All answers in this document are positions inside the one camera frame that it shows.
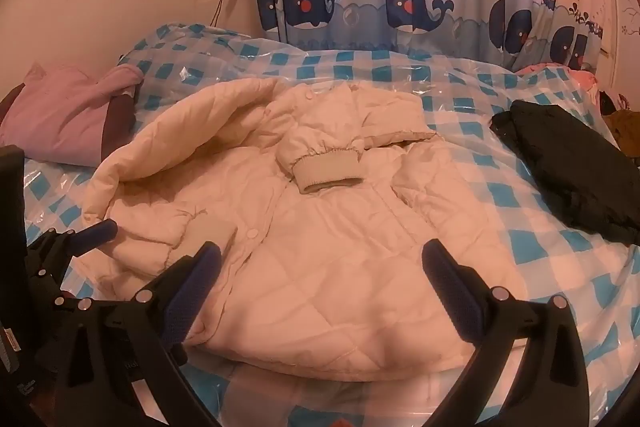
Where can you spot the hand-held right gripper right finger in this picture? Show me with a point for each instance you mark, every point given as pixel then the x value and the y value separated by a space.
pixel 450 292

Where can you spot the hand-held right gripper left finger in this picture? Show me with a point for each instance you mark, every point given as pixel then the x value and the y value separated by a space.
pixel 197 287

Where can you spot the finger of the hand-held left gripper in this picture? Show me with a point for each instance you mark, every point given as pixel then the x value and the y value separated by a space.
pixel 97 232
pixel 52 294

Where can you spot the white quilted jacket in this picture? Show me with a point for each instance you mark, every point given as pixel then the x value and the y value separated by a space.
pixel 325 257

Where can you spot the blue white checked blanket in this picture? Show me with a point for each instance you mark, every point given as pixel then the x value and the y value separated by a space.
pixel 500 207

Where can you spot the pink and maroon garment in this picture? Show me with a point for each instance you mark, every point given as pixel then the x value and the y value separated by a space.
pixel 60 117

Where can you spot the black garment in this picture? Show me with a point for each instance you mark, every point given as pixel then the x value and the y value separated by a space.
pixel 560 167

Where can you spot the dark yellow cloth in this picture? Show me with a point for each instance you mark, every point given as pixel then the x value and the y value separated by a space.
pixel 622 127

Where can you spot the pink patterned cloth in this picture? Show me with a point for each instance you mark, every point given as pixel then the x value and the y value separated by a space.
pixel 582 78

